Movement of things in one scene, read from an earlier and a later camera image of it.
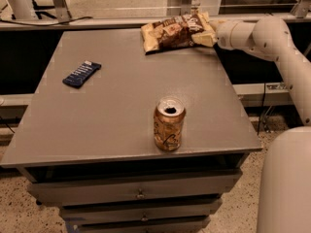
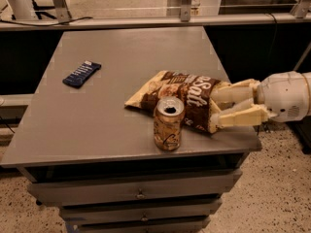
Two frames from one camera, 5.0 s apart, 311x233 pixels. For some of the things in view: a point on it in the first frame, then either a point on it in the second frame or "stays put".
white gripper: x=224 y=33 to x=282 y=96
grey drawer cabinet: x=91 y=150 stays put
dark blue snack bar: x=78 y=76 stays put
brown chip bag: x=175 y=31 to x=194 y=92
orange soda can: x=169 y=116 stays put
